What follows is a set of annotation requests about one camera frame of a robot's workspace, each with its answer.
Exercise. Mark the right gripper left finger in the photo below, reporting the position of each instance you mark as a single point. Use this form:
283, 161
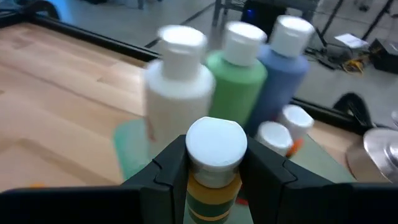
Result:
164, 186

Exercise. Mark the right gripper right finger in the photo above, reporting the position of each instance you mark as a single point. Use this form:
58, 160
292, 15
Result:
267, 186

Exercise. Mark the small yellow black paint bottle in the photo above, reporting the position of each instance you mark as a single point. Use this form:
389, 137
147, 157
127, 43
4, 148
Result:
214, 146

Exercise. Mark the small orange black paint bottle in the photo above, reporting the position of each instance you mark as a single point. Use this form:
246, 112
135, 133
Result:
295, 119

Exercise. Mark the white paint bottle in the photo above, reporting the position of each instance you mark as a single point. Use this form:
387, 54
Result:
177, 93

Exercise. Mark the large plain green paint bottle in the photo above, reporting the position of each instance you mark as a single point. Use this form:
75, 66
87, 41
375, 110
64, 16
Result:
236, 87

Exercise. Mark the large purple-blue paint bottle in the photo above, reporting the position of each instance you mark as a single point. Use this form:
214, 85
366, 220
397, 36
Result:
280, 81

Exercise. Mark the teal translucent plastic bin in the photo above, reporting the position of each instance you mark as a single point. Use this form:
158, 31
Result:
130, 149

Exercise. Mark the black rolling cart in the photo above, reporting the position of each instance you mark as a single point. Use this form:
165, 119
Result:
323, 28

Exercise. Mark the white paper sheet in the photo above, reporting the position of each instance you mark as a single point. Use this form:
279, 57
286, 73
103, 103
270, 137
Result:
351, 40

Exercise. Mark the black computer tower blue lights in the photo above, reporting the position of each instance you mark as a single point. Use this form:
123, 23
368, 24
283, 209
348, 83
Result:
255, 12

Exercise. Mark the black equipment case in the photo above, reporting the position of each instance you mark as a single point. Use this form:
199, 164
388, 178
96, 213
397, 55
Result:
385, 54

